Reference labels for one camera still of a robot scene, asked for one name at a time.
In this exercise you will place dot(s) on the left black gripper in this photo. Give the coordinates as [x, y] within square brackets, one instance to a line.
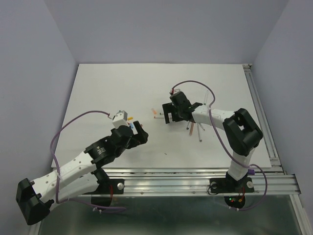
[142, 135]

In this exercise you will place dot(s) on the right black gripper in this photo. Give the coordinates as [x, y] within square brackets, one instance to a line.
[168, 107]

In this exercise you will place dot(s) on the dark green marker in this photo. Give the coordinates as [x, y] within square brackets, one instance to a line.
[206, 97]

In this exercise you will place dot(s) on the grey cap marker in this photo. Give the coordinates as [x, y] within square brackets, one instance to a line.
[199, 132]

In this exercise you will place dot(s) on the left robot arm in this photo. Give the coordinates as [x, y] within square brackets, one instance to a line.
[84, 174]

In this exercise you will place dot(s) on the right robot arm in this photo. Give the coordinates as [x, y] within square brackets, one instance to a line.
[237, 131]

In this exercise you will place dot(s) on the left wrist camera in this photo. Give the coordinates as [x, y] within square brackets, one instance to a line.
[120, 119]

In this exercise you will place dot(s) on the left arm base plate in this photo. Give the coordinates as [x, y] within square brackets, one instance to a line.
[102, 189]

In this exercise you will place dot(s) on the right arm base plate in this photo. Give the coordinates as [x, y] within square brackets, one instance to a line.
[237, 189]

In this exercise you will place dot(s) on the right side aluminium rail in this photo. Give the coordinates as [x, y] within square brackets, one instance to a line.
[276, 165]

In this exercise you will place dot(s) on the front aluminium rail frame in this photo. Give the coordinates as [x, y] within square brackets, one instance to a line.
[189, 181]

